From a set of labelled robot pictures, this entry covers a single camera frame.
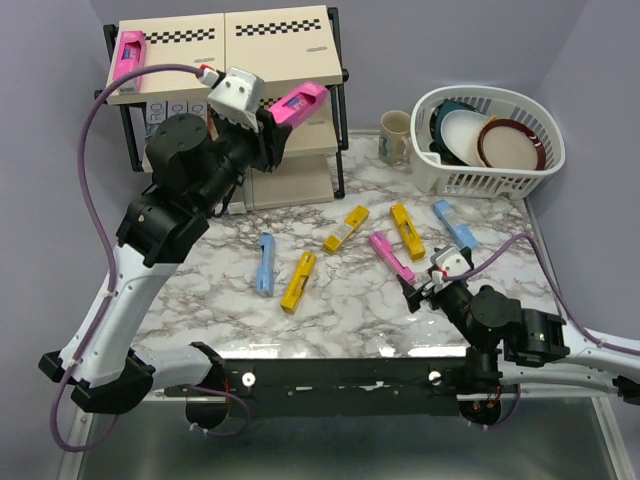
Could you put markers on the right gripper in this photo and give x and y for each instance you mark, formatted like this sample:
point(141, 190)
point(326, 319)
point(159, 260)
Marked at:
point(430, 293)

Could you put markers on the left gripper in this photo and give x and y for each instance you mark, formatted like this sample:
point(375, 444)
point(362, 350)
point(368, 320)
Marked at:
point(268, 142)

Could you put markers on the pink toothpaste box long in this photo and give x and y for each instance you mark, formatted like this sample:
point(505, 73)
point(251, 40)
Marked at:
point(296, 107)

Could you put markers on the silver foil toothpaste box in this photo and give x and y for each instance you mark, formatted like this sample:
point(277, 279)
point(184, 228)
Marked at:
point(177, 108)

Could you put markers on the pink toothpaste box diagonal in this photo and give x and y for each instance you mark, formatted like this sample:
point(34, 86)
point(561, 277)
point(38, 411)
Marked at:
point(130, 53)

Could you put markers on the metallic blue toothpaste box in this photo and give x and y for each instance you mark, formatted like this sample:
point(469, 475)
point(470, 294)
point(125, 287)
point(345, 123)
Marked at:
point(237, 204)

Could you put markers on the red metallic toothpaste box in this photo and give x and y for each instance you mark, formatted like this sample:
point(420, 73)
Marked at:
point(155, 114)

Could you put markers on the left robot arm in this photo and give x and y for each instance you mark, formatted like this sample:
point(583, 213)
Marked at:
point(192, 172)

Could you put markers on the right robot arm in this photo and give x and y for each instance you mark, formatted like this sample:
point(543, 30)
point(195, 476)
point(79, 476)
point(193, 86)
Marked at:
point(510, 345)

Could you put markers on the light blue box far right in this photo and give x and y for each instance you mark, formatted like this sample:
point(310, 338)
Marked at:
point(457, 228)

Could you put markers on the yellow toothpaste box right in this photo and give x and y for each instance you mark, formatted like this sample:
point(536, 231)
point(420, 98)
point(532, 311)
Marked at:
point(407, 231)

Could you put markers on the yellow toothpaste box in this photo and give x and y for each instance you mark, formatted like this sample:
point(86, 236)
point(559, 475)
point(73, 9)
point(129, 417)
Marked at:
point(344, 230)
point(297, 284)
point(407, 231)

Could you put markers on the yellow toothpaste box middle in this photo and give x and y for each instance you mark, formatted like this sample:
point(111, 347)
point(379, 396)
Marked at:
point(344, 230)

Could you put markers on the light blue toothpaste box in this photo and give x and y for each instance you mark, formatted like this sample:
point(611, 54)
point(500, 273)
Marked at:
point(265, 271)

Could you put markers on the white plastic dish basket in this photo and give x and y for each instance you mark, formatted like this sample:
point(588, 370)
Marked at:
point(431, 174)

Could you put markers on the cream ceramic mug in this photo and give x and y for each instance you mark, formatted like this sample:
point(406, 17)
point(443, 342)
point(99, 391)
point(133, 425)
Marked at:
point(395, 144)

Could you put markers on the yellow toothpaste box lower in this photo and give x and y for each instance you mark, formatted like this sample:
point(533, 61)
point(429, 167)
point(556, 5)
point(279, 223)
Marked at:
point(297, 284)

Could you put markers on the dark teal bowl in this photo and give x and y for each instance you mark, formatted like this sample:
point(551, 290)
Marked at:
point(439, 113)

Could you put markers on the red rimmed plate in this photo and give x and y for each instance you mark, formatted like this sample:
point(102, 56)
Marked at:
point(508, 144)

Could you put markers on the white plate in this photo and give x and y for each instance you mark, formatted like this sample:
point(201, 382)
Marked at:
point(460, 130)

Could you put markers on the black base bar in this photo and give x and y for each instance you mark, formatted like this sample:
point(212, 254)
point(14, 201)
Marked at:
point(357, 387)

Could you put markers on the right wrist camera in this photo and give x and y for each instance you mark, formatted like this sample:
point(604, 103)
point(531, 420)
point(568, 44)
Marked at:
point(449, 262)

